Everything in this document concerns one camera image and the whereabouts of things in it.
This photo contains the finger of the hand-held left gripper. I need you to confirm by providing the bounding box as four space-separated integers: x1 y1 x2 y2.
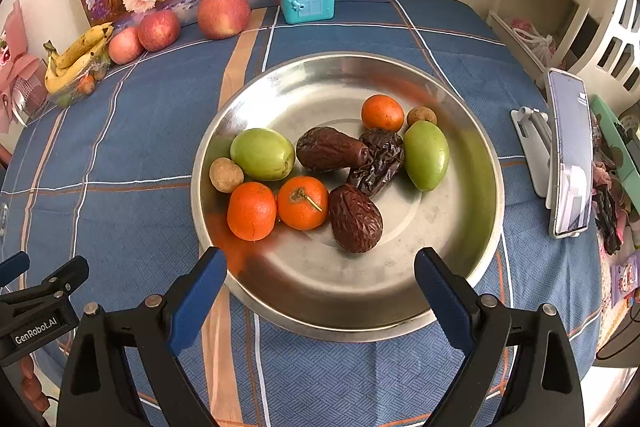
27 255 90 304
0 251 31 289

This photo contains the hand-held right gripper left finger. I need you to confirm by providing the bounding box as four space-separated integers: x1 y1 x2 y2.
56 246 228 427

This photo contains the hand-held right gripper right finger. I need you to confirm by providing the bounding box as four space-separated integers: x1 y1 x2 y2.
414 247 586 427

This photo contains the small orange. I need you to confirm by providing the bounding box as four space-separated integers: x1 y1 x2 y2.
226 182 277 242
361 94 405 132

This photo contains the stainless steel plate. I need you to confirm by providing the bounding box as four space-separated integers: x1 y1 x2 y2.
190 52 506 343

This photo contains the smooth brown date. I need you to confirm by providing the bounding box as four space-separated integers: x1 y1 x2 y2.
328 184 384 254

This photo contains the tan longan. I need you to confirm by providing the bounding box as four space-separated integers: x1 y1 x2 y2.
209 158 244 194

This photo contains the orange with stem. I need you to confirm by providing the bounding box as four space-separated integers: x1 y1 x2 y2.
276 176 330 231

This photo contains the dark wrinkled date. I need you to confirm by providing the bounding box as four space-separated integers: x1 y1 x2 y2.
346 129 405 198

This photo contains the brownish longan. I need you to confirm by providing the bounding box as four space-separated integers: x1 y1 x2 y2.
406 106 437 128

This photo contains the person's left hand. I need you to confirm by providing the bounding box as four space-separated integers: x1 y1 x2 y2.
20 353 52 413

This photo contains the blue plaid tablecloth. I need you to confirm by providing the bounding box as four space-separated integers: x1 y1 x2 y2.
0 0 603 427

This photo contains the slim green jujube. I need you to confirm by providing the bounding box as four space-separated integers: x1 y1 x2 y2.
403 120 451 192

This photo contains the large green jujube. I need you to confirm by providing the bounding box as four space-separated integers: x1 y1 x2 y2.
230 128 296 182

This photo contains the colourful printed packet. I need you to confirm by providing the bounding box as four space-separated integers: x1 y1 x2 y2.
610 252 640 308

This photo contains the dark cloth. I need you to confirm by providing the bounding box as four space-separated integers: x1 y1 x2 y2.
592 184 624 256

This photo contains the smartphone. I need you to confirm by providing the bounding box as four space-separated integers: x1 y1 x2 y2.
545 68 594 239

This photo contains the clear plastic fruit container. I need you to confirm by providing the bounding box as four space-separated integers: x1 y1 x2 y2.
52 57 112 108

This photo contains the pink flower bouquet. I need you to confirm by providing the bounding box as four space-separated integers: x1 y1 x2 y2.
0 0 43 135

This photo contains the bunch of yellow bananas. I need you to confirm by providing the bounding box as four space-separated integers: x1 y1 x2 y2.
44 22 115 95

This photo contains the green box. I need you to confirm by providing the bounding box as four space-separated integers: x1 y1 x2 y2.
590 94 640 188

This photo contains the small pink apple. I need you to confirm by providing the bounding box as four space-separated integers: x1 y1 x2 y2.
108 27 146 66

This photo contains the medium red apple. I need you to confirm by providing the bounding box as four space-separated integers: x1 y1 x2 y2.
138 9 182 52

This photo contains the pink plastic bag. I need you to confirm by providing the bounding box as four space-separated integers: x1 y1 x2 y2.
511 19 556 62

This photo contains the large red apple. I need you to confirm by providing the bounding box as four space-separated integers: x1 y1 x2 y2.
196 0 252 40

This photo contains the white plastic basket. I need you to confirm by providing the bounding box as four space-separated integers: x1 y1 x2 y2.
565 0 640 92

